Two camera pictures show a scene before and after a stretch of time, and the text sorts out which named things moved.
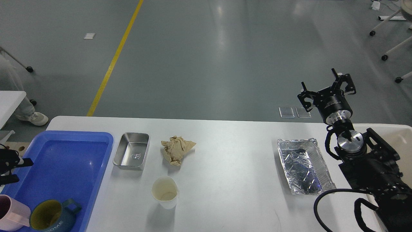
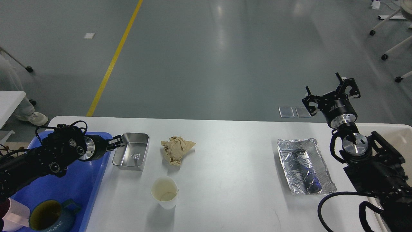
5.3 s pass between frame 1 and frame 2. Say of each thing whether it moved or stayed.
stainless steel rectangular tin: stayed
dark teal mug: stayed
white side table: stayed
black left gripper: moved
